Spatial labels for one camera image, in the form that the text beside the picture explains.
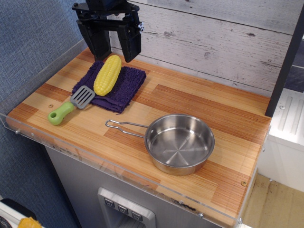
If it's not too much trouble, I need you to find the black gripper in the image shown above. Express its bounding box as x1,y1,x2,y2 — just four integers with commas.
72,0,144,63

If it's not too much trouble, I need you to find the grey toy fridge cabinet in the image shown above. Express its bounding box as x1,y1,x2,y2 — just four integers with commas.
47,147,217,228

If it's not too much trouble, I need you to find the purple folded cloth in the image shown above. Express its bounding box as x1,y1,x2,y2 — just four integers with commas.
72,61,146,114

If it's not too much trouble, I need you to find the stainless steel pot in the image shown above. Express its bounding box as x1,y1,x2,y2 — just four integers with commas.
105,113,216,176

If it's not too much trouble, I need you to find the silver dispenser button panel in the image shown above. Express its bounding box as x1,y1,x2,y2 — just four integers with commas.
97,187,156,228

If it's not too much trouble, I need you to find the yellow toy corn cob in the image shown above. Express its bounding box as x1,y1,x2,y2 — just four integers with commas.
93,55,122,96

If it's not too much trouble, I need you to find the right black frame post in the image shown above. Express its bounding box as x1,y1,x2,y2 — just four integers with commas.
265,5,304,117

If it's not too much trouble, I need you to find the yellow object bottom left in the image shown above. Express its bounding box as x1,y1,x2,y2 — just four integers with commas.
18,217,43,228

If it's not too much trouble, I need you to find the white ridged side counter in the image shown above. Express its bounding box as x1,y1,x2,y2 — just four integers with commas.
257,89,304,191

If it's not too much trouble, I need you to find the clear acrylic guard rail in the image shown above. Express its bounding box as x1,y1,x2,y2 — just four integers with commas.
0,39,274,228

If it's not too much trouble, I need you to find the green handled grey spatula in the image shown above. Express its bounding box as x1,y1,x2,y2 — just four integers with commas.
47,85,95,125

